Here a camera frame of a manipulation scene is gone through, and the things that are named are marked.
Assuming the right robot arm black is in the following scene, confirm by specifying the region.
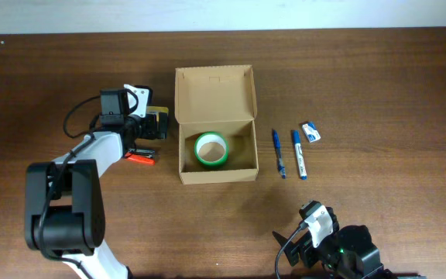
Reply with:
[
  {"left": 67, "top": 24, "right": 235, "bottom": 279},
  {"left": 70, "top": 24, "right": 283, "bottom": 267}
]
[{"left": 273, "top": 226, "right": 396, "bottom": 279}]

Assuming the blue white marker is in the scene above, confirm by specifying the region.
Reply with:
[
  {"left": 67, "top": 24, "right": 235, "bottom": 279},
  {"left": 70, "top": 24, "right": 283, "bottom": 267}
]
[{"left": 291, "top": 130, "right": 307, "bottom": 180}]

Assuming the black right camera cable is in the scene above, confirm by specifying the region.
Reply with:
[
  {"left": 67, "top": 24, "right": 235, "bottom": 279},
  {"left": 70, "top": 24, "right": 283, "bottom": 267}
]
[{"left": 274, "top": 222, "right": 309, "bottom": 279}]

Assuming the blue ballpoint pen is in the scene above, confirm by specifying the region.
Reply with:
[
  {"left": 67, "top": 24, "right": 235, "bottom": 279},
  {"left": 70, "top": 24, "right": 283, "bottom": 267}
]
[{"left": 272, "top": 129, "right": 286, "bottom": 179}]

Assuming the cardboard box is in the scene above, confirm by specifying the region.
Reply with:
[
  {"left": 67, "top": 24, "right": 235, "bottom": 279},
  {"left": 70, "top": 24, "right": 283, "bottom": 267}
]
[{"left": 174, "top": 65, "right": 259, "bottom": 184}]

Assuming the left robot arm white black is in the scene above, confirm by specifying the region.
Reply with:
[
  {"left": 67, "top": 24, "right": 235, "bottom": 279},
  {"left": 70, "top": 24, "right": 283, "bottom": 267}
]
[{"left": 24, "top": 112, "right": 169, "bottom": 278}]

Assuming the white blue eraser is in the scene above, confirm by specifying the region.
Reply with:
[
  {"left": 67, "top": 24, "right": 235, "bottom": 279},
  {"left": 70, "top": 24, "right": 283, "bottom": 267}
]
[{"left": 301, "top": 122, "right": 321, "bottom": 143}]

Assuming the green tape roll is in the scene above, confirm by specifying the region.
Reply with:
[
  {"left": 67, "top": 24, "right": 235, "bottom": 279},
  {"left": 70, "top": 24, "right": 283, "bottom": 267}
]
[{"left": 194, "top": 132, "right": 229, "bottom": 168}]

